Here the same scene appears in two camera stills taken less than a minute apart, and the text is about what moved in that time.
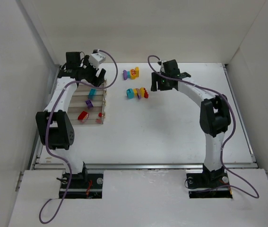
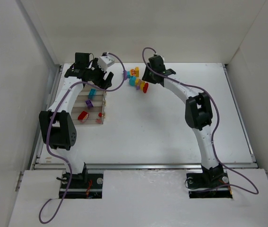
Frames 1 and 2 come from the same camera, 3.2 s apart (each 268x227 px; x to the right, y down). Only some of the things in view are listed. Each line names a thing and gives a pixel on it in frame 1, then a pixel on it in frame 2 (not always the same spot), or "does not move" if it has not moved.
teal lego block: (130, 93) -> (132, 81)
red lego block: (146, 94) -> (145, 87)
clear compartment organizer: (86, 106) does not move
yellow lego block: (142, 89) -> (142, 84)
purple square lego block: (89, 103) does not move
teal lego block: (91, 93) does not move
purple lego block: (125, 74) does not move
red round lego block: (83, 116) does not move
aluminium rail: (142, 166) does not move
